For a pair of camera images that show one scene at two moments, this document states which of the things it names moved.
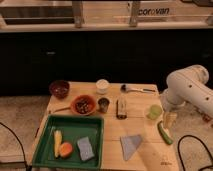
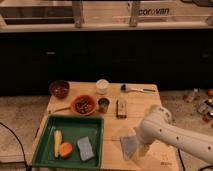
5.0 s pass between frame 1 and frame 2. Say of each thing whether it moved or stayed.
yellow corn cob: stayed
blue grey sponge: stayed
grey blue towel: stayed
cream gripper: moved
